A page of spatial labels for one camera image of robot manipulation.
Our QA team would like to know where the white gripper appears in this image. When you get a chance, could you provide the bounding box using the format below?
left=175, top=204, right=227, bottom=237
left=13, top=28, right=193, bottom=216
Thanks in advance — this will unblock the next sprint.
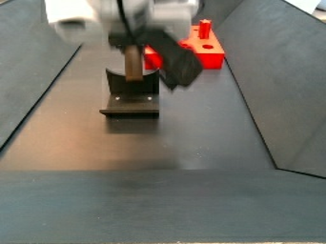
left=43, top=0, right=200, bottom=43

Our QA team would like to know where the brown oval peg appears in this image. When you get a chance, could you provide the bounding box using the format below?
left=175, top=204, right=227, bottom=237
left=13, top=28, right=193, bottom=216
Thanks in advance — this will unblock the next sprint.
left=124, top=45, right=143, bottom=82

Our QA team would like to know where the black curved fixture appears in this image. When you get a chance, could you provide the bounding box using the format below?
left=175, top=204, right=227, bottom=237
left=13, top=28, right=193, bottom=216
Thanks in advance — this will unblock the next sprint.
left=99, top=70, right=159, bottom=116

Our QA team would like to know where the red peg board base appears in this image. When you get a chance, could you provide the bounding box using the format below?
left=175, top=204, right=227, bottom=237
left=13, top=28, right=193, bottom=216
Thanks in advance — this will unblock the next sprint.
left=144, top=25, right=224, bottom=70

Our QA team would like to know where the red star peg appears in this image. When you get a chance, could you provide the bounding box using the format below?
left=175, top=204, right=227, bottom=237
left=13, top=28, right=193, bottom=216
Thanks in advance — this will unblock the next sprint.
left=199, top=19, right=211, bottom=39

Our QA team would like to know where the black cable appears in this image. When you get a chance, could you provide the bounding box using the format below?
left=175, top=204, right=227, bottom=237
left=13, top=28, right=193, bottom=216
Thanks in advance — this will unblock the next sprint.
left=115, top=0, right=141, bottom=46

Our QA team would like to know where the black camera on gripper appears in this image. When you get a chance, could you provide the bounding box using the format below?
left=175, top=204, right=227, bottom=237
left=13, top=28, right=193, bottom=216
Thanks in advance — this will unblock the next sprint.
left=108, top=29, right=203, bottom=91

